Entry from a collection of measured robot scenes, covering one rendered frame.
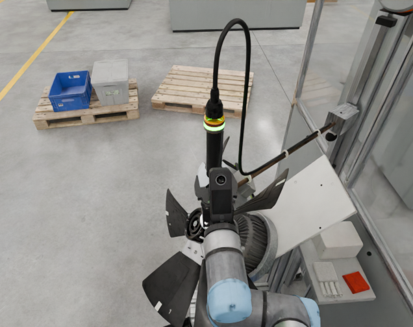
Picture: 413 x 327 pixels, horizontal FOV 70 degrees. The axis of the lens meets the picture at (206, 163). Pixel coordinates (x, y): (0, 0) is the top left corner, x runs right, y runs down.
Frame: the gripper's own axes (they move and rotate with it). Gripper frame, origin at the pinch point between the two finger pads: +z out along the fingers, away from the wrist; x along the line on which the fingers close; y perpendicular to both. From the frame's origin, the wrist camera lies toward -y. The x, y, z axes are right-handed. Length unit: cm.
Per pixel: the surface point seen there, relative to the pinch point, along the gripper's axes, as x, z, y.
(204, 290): -3.6, -16.5, 36.0
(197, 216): -4.4, 8.4, 33.5
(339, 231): 58, 14, 60
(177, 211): -12, 22, 48
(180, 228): -12, 19, 55
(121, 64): -86, 303, 114
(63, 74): -162, 309, 127
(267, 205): 14.4, -5.6, 11.4
